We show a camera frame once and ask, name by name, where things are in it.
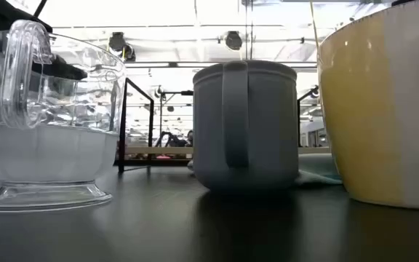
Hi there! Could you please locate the clear plastic cup with handle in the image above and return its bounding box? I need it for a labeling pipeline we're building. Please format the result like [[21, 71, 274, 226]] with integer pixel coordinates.
[[0, 19, 127, 214]]

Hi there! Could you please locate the wooden shelf with black frame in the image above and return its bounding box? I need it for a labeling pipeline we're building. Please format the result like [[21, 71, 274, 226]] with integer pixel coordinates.
[[117, 76, 333, 174]]

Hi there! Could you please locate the grey mug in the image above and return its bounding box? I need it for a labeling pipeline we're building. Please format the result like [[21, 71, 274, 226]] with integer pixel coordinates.
[[191, 59, 300, 193]]

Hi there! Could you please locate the light blue cloth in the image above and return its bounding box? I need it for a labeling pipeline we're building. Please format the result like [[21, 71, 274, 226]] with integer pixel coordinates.
[[186, 152, 343, 188]]

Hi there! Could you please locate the black ceiling cable reel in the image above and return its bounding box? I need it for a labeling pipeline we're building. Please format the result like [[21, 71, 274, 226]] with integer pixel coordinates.
[[224, 30, 244, 52], [108, 31, 137, 63]]

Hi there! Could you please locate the yellow cable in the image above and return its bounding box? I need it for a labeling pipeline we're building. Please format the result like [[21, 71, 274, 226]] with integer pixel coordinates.
[[308, 0, 322, 62]]

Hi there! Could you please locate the yellow and white mug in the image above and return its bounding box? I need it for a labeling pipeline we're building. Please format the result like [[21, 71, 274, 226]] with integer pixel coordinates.
[[316, 0, 419, 212]]

